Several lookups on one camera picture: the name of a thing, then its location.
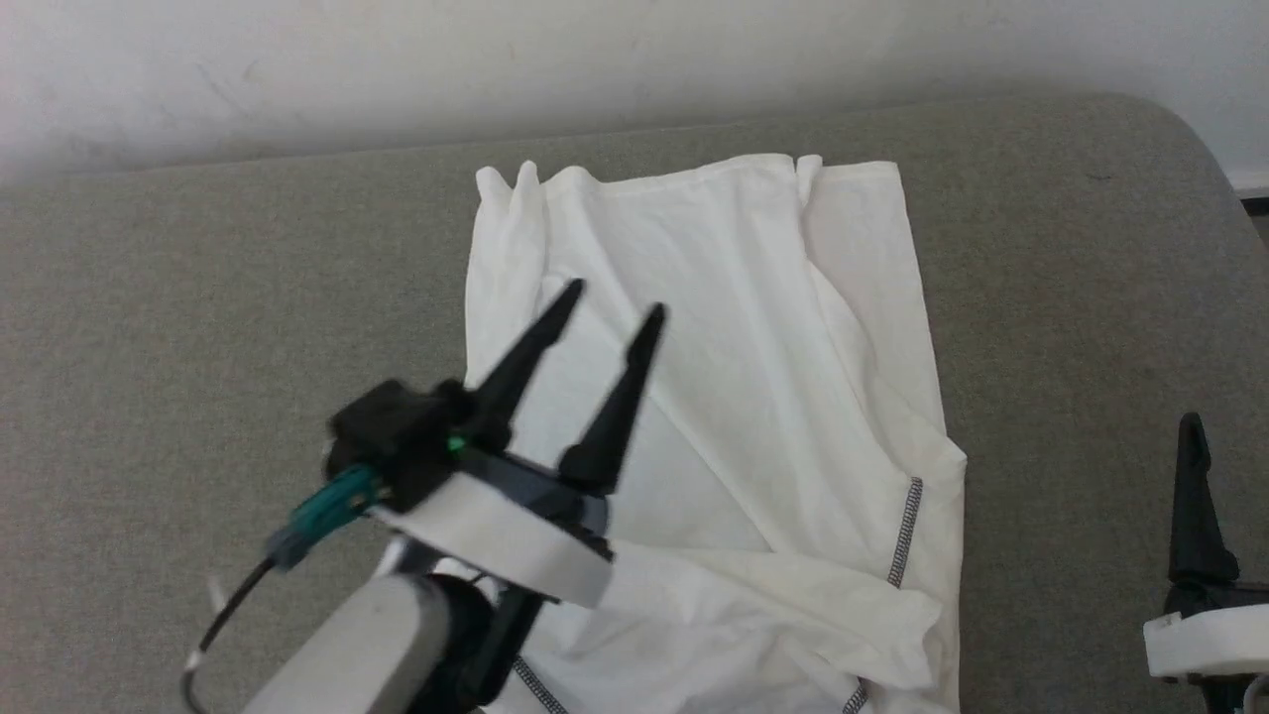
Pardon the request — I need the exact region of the white long-sleeve shirt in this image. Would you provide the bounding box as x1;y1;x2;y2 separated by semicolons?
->
464;152;970;714

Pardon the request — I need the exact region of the left teal-plug black cable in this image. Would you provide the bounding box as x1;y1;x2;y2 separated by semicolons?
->
181;464;386;714

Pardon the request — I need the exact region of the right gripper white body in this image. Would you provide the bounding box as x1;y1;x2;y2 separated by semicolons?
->
1143;579;1269;687

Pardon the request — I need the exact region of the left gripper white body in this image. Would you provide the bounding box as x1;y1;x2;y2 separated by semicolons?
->
371;446;617;609

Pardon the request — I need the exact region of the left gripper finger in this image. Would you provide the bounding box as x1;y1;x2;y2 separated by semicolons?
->
464;279;587;449
557;304;668;498

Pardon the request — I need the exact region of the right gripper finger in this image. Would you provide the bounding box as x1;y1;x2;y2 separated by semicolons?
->
1169;413;1241;588

